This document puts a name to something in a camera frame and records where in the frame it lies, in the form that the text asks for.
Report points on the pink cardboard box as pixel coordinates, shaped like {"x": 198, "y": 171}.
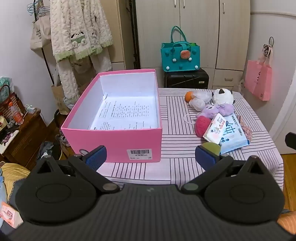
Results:
{"x": 111, "y": 143}

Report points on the plastic bag of tissue packs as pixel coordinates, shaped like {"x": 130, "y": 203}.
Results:
{"x": 5, "y": 82}

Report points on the wooden cabinet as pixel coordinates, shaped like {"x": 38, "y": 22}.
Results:
{"x": 27, "y": 139}

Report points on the yellow bedding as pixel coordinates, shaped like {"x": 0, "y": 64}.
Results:
{"x": 16, "y": 176}

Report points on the black suitcase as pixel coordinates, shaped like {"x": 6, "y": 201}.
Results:
{"x": 185, "y": 80}

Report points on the teal felt tote bag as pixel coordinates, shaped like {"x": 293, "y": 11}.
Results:
{"x": 178, "y": 62}

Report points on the blue wet wipes pack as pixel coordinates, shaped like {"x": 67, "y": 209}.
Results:
{"x": 233, "y": 134}

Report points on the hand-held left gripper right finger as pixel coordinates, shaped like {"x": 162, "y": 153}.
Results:
{"x": 205, "y": 158}

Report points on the black coat rack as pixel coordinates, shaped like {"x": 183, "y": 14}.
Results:
{"x": 46, "y": 62}

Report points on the orange ball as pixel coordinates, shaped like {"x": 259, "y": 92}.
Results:
{"x": 189, "y": 96}

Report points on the small green tissue pack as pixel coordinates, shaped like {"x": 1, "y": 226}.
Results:
{"x": 31, "y": 109}

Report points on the pink floral scrunchie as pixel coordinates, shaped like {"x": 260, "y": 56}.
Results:
{"x": 246, "y": 132}

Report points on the white panda plush toy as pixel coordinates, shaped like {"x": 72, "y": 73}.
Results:
{"x": 223, "y": 97}

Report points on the white sneaker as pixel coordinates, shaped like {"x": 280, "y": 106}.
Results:
{"x": 64, "y": 140}

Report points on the green makeup sponge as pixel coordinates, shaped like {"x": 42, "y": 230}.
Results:
{"x": 214, "y": 148}

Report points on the cream fleece pajamas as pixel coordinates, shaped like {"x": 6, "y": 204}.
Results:
{"x": 76, "y": 23}

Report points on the white fluffy ball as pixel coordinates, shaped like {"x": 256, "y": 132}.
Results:
{"x": 197, "y": 104}
{"x": 202, "y": 95}

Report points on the pink fluffy pompom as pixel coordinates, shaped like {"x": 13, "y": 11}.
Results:
{"x": 201, "y": 126}

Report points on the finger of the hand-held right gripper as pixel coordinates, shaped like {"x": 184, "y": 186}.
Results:
{"x": 291, "y": 141}

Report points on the white door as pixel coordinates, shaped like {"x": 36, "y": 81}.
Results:
{"x": 284, "y": 111}

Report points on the beige canvas tote bag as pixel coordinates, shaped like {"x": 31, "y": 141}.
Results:
{"x": 39, "y": 34}

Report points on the brown paper bag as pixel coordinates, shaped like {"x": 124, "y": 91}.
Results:
{"x": 59, "y": 97}

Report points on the pink shopping bag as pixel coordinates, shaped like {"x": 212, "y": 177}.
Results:
{"x": 257, "y": 78}

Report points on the striped tablecloth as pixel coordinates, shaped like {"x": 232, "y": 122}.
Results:
{"x": 180, "y": 143}

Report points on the pink packet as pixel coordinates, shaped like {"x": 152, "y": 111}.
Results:
{"x": 9, "y": 216}

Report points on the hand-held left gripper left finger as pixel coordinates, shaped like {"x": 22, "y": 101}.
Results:
{"x": 97, "y": 158}

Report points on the small white tissue pack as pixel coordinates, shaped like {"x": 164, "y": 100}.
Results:
{"x": 215, "y": 129}

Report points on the woven basket bag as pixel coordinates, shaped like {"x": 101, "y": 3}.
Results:
{"x": 9, "y": 104}

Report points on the beige wardrobe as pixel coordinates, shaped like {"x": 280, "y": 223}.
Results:
{"x": 208, "y": 23}

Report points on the orange drink bottle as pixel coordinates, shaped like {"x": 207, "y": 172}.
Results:
{"x": 17, "y": 115}

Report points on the light blue clothes hanger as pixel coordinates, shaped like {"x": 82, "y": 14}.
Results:
{"x": 34, "y": 9}

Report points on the purple plush toy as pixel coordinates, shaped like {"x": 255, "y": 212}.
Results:
{"x": 222, "y": 110}

